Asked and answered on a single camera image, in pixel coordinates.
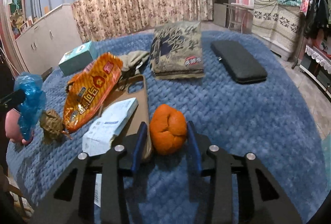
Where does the blue plastic bag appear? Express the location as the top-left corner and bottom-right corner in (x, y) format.
(14, 72), (46, 141)

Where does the orange tangerine peel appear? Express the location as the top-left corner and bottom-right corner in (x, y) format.
(149, 104), (187, 156)

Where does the white paper packet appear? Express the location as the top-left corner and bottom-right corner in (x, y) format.
(82, 97), (139, 208)

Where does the brown wrapper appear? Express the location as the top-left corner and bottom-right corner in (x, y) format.
(39, 109), (72, 144)

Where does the orange snack bag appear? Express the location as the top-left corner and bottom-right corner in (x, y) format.
(63, 52), (123, 133)

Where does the patterned beige snack bag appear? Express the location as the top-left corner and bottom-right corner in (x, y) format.
(150, 21), (204, 80)

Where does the person's left hand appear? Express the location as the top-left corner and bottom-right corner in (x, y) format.
(5, 109), (34, 146)

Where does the brown phone case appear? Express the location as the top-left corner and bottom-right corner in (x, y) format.
(98, 75), (152, 161)

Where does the teal tissue box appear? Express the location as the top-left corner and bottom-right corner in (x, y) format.
(58, 41), (98, 76)

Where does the blue plush rug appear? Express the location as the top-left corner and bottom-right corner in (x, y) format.
(6, 31), (329, 223)

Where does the white low cabinet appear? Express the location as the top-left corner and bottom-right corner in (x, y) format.
(16, 4), (82, 75)

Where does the beige folded cloth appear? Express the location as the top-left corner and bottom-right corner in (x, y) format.
(118, 50), (149, 76)

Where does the black rectangular case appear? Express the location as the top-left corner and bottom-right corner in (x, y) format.
(211, 41), (268, 84)

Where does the small metal table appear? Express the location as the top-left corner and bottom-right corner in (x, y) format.
(225, 3), (254, 33)

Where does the low tv stand with lace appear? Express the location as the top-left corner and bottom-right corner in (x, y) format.
(299, 45), (330, 100)

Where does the covered storage cabinet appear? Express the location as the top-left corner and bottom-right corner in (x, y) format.
(251, 0), (301, 61)

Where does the clothes rack with garments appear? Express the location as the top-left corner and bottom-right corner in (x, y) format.
(294, 0), (330, 73)

